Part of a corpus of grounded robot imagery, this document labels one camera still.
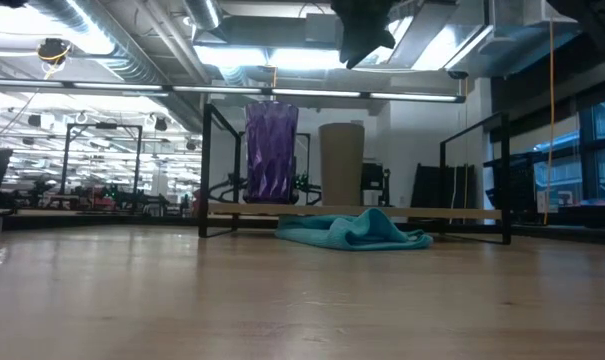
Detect silver ventilation duct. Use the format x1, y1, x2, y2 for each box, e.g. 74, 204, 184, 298
26, 0, 168, 87

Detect beige tall cup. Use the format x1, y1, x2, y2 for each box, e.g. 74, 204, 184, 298
317, 122, 366, 207

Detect yellow hanging cable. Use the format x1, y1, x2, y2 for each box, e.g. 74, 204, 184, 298
542, 18, 556, 226

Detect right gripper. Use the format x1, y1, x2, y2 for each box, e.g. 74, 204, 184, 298
329, 0, 401, 70

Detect black round ceiling device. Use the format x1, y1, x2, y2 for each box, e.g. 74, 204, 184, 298
36, 37, 72, 66

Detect black rack frame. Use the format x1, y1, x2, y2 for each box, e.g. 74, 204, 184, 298
60, 122, 144, 204

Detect long ceiling light strip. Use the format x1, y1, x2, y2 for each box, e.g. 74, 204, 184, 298
0, 78, 467, 104

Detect black aluminium rig frame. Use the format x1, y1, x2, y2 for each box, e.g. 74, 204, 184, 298
0, 212, 605, 244

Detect teal cloth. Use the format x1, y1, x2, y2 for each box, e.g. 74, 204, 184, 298
274, 207, 434, 252

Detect black folded panels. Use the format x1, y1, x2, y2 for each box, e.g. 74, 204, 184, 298
410, 162, 477, 209

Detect purple faceted cup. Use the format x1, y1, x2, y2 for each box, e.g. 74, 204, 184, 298
243, 101, 300, 205

